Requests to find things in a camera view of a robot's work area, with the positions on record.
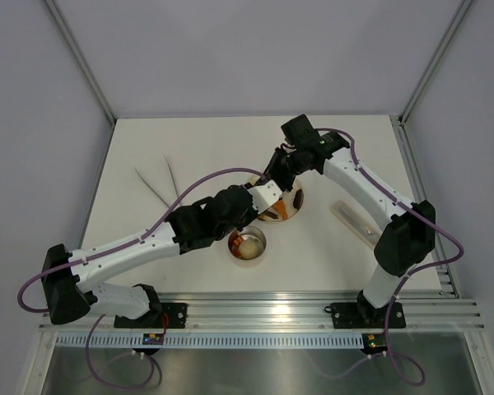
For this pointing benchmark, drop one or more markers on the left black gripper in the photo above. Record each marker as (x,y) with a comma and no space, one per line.
(253,215)

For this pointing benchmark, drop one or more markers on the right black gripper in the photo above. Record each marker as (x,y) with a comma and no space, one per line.
(273,173)

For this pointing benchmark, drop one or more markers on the white steamed bun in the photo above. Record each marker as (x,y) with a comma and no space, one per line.
(249,249)

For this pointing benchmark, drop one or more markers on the metal tongs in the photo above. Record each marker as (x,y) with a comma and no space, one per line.
(159,179)

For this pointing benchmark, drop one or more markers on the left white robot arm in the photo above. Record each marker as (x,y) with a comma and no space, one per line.
(79,283)

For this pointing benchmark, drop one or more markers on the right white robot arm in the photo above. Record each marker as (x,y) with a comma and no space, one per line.
(407,228)

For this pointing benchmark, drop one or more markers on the steel lunch box bowl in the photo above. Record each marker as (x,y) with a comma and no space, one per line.
(249,232)

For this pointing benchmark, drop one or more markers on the dark sea cucumber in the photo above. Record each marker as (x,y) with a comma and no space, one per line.
(298,199)

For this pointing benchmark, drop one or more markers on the orange fried shrimp lower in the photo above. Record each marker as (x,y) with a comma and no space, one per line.
(280,208)

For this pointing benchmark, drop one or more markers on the dark brown shrimp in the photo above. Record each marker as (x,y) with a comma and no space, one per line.
(269,216)

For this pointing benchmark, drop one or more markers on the cream round plate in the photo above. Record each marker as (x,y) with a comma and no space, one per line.
(287,196)

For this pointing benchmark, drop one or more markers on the metal spoon in case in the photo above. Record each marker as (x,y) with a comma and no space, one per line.
(358,224)

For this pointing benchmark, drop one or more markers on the clear cutlery case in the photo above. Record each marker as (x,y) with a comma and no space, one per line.
(371,242)

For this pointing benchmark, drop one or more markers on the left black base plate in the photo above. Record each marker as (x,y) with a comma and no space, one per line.
(173,315)

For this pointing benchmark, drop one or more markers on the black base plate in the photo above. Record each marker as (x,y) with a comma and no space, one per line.
(351,315)
(173,315)

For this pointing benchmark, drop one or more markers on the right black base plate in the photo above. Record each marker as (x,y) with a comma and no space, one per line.
(351,315)

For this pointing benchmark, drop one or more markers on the white slotted cable duct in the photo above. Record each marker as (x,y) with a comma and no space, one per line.
(237,341)

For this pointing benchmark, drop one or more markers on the aluminium mounting rail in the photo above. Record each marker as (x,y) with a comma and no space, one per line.
(302,311)

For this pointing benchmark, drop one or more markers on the right aluminium frame post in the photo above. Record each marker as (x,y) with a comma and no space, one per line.
(437,57)

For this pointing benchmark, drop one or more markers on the aluminium frame post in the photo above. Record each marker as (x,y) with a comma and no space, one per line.
(437,57)
(64,30)

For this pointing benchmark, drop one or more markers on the left aluminium frame post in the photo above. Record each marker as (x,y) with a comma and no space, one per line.
(64,30)

